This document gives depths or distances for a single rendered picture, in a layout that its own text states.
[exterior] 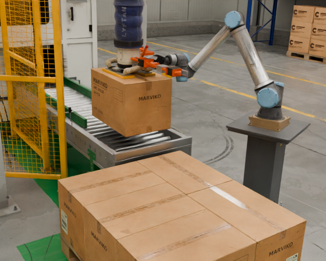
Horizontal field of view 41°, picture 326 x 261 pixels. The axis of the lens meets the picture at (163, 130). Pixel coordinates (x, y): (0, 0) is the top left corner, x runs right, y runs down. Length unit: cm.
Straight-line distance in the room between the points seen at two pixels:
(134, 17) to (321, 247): 215
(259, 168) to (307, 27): 781
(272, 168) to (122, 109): 123
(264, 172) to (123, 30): 152
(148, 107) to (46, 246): 122
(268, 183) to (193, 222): 120
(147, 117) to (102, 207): 96
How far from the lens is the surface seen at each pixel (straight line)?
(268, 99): 316
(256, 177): 353
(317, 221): 375
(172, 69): 289
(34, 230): 345
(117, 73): 333
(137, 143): 346
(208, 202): 265
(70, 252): 305
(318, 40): 1089
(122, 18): 330
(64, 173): 388
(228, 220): 249
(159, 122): 333
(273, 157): 341
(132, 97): 314
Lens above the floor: 182
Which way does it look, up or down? 20 degrees down
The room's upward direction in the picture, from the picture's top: 2 degrees clockwise
